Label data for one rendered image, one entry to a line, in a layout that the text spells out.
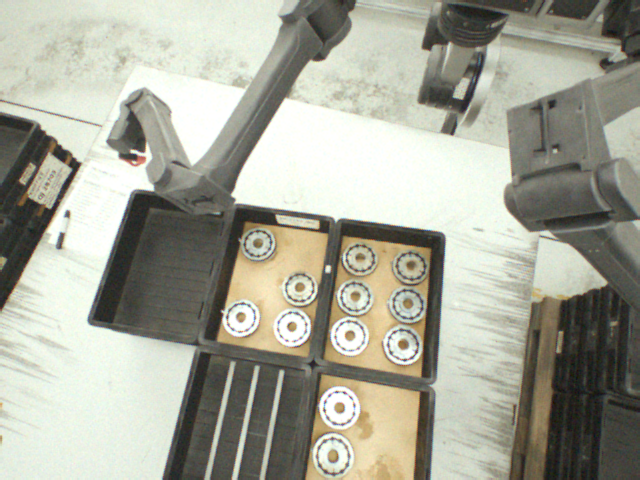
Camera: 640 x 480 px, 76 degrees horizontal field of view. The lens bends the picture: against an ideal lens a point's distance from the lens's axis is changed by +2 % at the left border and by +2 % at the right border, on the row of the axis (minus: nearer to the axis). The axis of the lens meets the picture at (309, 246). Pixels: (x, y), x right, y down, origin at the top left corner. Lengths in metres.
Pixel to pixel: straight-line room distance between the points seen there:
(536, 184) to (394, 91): 2.13
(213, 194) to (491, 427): 1.02
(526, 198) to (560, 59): 2.55
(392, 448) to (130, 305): 0.81
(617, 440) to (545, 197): 1.47
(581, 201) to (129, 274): 1.14
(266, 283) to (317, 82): 1.66
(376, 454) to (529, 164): 0.85
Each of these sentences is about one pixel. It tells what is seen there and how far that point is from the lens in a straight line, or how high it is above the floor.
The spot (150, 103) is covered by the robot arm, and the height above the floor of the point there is 1.24.
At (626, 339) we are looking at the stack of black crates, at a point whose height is 0.59.
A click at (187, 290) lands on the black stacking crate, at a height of 0.83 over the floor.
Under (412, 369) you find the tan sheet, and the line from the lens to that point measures 1.16.
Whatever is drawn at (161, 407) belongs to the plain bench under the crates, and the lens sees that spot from 1.36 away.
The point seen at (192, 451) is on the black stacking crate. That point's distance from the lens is 1.20.
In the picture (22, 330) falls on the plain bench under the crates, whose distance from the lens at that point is 1.59.
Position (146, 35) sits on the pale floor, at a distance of 3.08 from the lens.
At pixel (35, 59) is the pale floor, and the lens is 3.29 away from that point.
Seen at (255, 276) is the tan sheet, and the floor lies 0.83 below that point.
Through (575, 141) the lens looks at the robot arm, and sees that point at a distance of 0.48.
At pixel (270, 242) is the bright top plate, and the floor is 0.86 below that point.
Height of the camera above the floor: 1.96
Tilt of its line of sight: 71 degrees down
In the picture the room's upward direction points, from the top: 7 degrees counter-clockwise
